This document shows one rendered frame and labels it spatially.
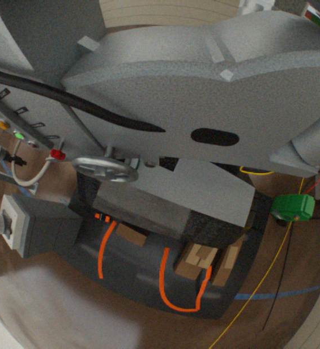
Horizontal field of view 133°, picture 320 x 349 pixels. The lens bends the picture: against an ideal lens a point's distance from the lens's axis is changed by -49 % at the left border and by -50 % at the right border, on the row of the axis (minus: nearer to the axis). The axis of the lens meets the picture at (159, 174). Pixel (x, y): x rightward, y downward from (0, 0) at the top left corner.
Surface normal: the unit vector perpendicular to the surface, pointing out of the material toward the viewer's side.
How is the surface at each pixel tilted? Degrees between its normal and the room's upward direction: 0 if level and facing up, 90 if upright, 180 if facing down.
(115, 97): 90
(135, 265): 0
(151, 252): 0
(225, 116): 90
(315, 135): 90
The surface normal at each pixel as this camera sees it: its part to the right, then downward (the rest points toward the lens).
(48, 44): 0.99, 0.11
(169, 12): -0.38, 0.89
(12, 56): -0.11, 0.96
